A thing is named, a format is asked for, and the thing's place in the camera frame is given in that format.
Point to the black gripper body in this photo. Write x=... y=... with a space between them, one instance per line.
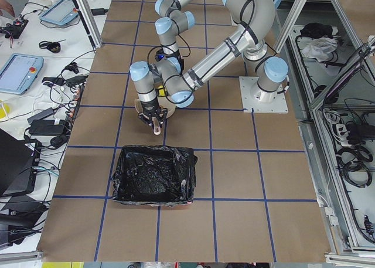
x=150 y=107

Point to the yellow green toy piece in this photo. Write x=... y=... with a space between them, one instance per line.
x=161 y=92

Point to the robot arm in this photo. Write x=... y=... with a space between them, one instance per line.
x=171 y=23
x=254 y=19

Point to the black lined trash bin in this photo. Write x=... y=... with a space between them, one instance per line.
x=155 y=175

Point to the black power brick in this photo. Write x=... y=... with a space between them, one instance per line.
x=49 y=127

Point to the black scissors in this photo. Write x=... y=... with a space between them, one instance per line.
x=45 y=44

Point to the teach pendant far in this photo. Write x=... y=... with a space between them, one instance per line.
x=61 y=13

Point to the teach pendant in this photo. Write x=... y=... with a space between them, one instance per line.
x=19 y=72
x=61 y=13

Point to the teach pendant near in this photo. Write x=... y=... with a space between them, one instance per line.
x=19 y=72

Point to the black laptop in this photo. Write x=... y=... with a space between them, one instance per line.
x=19 y=158

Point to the crumpled white cloth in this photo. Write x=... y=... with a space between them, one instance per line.
x=320 y=49

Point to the aluminium frame post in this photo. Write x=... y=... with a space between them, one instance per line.
x=89 y=23

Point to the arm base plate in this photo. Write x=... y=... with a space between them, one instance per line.
x=255 y=100

